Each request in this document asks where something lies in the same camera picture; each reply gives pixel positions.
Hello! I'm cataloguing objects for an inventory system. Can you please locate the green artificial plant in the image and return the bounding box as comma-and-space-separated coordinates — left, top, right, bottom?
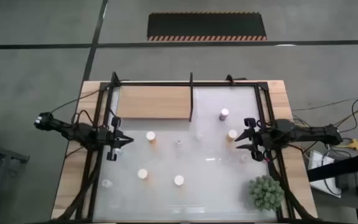
248, 175, 286, 212

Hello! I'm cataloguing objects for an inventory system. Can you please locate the thin black cable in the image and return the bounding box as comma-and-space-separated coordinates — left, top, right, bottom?
50, 88, 104, 114

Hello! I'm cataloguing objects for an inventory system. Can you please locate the wooden shelf board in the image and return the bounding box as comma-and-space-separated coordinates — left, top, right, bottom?
116, 86, 192, 119

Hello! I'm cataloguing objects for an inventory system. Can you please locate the black table frame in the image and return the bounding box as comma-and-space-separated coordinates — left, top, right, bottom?
73, 81, 291, 222

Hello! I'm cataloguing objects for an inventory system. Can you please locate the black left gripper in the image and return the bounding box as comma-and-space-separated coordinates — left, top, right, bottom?
96, 116, 135, 162

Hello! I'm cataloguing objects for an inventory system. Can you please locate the black hazard-striped floor mat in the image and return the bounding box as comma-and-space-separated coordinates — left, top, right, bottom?
146, 11, 268, 42

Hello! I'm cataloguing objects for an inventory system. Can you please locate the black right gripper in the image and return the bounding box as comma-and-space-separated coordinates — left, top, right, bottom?
234, 118, 273, 162

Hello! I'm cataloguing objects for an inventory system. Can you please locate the black clamp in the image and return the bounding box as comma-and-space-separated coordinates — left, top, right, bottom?
225, 74, 248, 85

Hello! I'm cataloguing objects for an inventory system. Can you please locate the black metal shelf frame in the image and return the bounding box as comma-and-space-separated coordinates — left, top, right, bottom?
109, 71, 195, 123

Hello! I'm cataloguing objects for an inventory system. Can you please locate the white box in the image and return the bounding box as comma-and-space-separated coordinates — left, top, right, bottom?
308, 150, 343, 198

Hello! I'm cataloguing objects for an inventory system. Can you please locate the black cable bundle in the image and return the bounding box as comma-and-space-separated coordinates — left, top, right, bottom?
54, 149, 102, 222
267, 152, 315, 222

